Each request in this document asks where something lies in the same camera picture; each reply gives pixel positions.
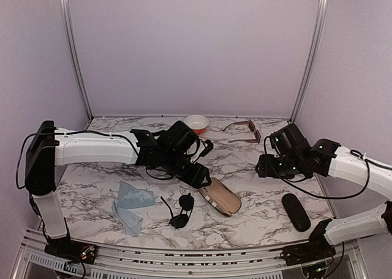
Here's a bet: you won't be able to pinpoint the black woven glasses case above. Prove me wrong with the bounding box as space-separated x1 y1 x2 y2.
282 193 311 233

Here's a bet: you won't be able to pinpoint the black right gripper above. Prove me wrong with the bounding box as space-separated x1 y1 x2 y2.
255 154 304 179

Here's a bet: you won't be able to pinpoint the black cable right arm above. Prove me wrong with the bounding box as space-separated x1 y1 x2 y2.
263 135 392 199

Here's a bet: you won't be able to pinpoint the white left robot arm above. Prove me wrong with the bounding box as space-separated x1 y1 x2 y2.
24 121 213 258

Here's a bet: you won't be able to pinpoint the aluminium frame post right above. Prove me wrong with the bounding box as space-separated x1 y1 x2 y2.
290 0 329 122

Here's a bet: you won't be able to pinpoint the white bowl orange outside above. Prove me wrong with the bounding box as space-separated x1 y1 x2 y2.
184 114 209 135

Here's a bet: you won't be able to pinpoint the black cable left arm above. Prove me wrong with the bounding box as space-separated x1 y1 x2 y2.
17 128 197 190

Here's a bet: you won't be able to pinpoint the black aviator sunglasses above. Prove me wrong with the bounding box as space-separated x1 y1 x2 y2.
160 193 195 229

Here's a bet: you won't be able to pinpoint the brown translucent sunglasses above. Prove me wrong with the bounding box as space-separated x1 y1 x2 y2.
222 119 262 144

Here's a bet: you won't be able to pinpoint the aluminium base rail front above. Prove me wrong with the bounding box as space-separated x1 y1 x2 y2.
11 229 368 278

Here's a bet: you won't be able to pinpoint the aluminium frame post left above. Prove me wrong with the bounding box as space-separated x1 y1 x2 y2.
60 0 94 122

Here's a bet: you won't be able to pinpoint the aluminium frame post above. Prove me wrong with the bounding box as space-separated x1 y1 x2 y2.
290 0 329 122
60 0 94 122

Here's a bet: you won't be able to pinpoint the brown striped glasses case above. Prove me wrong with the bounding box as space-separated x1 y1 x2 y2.
198 177 242 217

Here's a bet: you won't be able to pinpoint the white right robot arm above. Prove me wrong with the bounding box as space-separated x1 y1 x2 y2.
256 123 391 259

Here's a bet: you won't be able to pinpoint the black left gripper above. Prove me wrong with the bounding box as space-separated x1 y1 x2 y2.
161 147 212 188

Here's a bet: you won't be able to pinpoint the light blue cleaning cloth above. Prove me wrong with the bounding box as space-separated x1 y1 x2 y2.
111 181 156 237

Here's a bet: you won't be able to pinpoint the aluminium frame rail back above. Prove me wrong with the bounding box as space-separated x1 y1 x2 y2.
91 113 292 119

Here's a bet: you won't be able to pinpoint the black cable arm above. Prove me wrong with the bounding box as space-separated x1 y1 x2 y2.
17 128 197 190
263 135 392 199

